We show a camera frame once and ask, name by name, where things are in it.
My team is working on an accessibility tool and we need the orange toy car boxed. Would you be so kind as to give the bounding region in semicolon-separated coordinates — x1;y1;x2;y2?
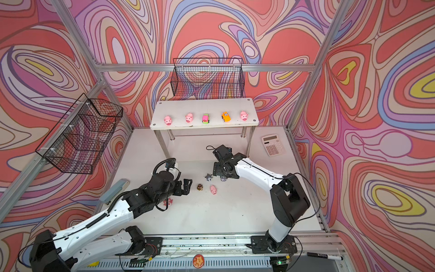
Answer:
222;112;231;122

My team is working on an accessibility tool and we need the pink green toy car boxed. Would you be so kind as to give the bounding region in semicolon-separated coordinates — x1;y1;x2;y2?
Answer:
202;113;210;124

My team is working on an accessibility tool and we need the pink pig toy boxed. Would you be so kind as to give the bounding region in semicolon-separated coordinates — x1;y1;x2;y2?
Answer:
240;111;248;121
164;116;173;126
185;113;194;124
210;185;217;195

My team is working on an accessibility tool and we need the pink pig toy front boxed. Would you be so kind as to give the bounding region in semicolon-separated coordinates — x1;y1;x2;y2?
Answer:
164;116;173;126

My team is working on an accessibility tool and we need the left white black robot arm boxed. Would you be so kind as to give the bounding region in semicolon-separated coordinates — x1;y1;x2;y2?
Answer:
28;158;193;272

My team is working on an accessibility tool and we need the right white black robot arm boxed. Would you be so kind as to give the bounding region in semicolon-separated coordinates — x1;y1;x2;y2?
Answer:
206;145;320;255

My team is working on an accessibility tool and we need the red pink bear toy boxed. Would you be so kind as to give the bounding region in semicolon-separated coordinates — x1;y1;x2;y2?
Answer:
163;198;173;208

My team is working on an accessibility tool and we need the grey stapler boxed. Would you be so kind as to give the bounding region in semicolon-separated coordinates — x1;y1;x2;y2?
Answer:
99;179;130;205

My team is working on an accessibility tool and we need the pink white calculator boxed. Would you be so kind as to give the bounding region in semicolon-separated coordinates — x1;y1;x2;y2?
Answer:
261;134;286;157

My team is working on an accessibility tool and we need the white shelf table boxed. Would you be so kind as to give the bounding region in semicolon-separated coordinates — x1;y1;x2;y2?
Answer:
150;98;259;158

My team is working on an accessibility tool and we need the red round sticker badge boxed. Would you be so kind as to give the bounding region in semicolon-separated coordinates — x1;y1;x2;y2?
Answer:
193;254;205;269

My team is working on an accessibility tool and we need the black white marker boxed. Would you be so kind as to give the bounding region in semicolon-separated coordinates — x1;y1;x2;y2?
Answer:
307;252;344;261

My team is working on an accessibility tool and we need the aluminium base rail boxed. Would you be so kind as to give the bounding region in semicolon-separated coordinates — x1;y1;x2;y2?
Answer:
79;232;355;272

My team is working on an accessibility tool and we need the back black wire basket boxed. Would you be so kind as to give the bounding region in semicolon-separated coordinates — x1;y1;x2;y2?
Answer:
171;57;245;100

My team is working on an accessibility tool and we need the black wire basket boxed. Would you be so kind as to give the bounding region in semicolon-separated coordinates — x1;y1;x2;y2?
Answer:
35;94;123;175
171;57;245;100

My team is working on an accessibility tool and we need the left black wire basket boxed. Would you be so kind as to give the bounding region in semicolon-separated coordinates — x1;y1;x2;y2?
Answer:
35;94;123;175

